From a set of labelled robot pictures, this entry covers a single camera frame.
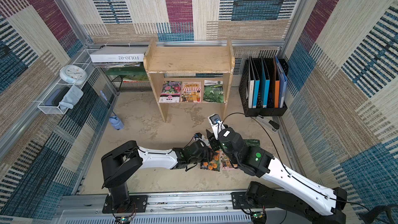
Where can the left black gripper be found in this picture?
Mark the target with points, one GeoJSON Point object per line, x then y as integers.
{"type": "Point", "coordinates": [208, 156]}

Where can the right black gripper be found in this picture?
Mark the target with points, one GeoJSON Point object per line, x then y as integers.
{"type": "Point", "coordinates": [213, 141]}

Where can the orange marigold seed bag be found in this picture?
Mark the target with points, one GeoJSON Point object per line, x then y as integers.
{"type": "Point", "coordinates": [213, 164]}

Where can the pink flower shop seed bag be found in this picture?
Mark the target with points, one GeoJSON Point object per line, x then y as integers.
{"type": "Point", "coordinates": [225, 162]}

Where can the green melon seed bag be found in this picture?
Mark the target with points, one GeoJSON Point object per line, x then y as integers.
{"type": "Point", "coordinates": [252, 143]}
{"type": "Point", "coordinates": [213, 91]}

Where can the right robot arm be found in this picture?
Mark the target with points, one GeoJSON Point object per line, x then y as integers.
{"type": "Point", "coordinates": [301, 196]}

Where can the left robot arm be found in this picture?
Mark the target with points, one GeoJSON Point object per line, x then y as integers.
{"type": "Point", "coordinates": [121, 163]}

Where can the lower pink shop seed bag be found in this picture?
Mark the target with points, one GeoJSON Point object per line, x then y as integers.
{"type": "Point", "coordinates": [191, 92]}

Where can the purple flower seed bag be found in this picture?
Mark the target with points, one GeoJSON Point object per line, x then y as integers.
{"type": "Point", "coordinates": [170, 93]}

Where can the wooden two-tier shelf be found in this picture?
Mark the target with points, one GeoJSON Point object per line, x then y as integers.
{"type": "Point", "coordinates": [183, 63]}

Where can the white binder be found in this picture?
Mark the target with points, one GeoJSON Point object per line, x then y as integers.
{"type": "Point", "coordinates": [251, 84]}

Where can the black file holder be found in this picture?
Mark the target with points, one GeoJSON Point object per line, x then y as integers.
{"type": "Point", "coordinates": [243, 90]}

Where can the teal binder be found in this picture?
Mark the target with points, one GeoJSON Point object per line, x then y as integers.
{"type": "Point", "coordinates": [256, 77]}
{"type": "Point", "coordinates": [265, 80]}

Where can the orange binder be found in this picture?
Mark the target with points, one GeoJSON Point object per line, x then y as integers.
{"type": "Point", "coordinates": [276, 82]}

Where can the blue binder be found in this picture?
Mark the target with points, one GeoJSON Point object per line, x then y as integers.
{"type": "Point", "coordinates": [282, 83]}

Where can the green book on rack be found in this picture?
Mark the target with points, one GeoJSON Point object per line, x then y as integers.
{"type": "Point", "coordinates": [129, 74]}

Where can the white folio box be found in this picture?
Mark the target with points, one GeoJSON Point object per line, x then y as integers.
{"type": "Point", "coordinates": [115, 54]}

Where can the light blue cloth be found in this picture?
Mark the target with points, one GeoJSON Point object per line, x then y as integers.
{"type": "Point", "coordinates": [71, 98]}

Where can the white round clock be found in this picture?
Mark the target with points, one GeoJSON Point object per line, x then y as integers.
{"type": "Point", "coordinates": [73, 74]}

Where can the dark pouch in basket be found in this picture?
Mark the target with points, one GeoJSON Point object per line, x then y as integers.
{"type": "Point", "coordinates": [56, 97]}

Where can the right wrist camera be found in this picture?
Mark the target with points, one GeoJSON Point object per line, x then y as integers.
{"type": "Point", "coordinates": [215, 123]}

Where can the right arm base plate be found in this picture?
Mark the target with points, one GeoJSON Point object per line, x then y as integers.
{"type": "Point", "coordinates": [240, 201]}

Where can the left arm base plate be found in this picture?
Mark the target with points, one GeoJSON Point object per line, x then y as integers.
{"type": "Point", "coordinates": [135, 204]}

